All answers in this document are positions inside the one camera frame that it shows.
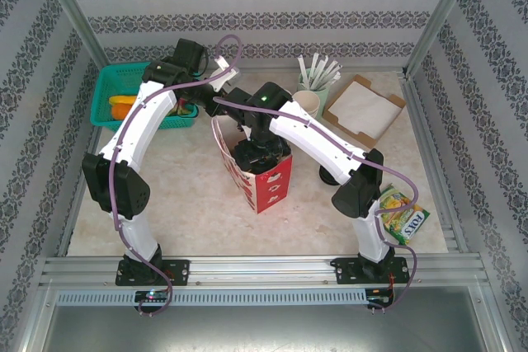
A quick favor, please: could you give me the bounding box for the strawberry print paper bag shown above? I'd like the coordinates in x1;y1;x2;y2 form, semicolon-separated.
210;115;294;215

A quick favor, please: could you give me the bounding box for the white paper napkin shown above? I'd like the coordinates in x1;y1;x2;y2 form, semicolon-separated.
328;81;399;138

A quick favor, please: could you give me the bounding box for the brown cardboard napkin tray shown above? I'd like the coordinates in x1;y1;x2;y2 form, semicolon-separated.
322;74;408;150

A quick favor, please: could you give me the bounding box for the pink dragon fruit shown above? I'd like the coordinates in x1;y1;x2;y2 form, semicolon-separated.
175;96;197;118

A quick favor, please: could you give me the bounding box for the teal plastic basket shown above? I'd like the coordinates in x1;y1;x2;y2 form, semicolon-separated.
89;61;199;130

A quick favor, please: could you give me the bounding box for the bunch of wrapped white straws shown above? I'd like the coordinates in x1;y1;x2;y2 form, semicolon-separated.
297;57;311;86

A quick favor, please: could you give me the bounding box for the green straw holder cup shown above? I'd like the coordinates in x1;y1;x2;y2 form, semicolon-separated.
297;70;332;109

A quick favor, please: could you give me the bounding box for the yellow green candy packet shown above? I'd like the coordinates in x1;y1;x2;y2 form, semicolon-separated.
377;183;431;246

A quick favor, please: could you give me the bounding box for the grey sheet metal panel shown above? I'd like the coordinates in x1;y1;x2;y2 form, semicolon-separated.
24;285;512;352

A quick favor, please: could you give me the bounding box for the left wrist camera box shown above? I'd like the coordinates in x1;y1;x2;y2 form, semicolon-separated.
208;56;241;90

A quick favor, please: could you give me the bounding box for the aluminium mounting rail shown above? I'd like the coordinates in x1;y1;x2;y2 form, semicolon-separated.
40;256;488;288

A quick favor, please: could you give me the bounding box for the aluminium side rail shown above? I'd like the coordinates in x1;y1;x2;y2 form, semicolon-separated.
398;73;471;254
56;124;102;257

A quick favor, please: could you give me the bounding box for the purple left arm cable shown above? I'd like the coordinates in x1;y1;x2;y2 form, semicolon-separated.
109;34;244;318

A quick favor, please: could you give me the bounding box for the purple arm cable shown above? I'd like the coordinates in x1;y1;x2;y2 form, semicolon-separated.
109;34;244;318
212;97;420;316

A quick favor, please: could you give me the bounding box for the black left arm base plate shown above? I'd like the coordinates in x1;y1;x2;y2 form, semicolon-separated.
114;259;191;287

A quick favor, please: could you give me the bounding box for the aluminium frame post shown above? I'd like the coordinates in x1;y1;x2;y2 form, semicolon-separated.
400;0;483;77
32;0;111;71

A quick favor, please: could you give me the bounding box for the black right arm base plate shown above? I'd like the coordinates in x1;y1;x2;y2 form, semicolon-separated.
332;256;413;285

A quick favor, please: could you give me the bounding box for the grey slotted cable duct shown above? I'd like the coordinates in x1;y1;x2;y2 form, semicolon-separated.
54;289;369;307

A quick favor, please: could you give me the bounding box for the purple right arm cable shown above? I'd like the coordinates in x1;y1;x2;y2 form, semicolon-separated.
212;97;420;316

